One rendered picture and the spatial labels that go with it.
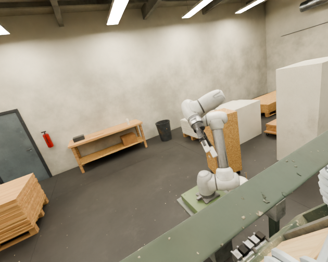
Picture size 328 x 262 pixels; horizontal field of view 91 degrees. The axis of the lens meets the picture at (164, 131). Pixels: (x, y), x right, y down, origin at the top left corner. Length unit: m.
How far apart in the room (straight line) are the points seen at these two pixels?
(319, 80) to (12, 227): 5.25
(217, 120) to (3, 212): 3.53
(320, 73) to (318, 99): 0.37
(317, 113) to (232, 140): 1.26
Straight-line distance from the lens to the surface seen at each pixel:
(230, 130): 3.00
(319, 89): 3.25
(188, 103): 1.11
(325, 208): 1.50
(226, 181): 1.64
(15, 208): 3.79
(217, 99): 1.08
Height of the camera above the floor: 2.04
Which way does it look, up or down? 18 degrees down
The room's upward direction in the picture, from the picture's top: 14 degrees counter-clockwise
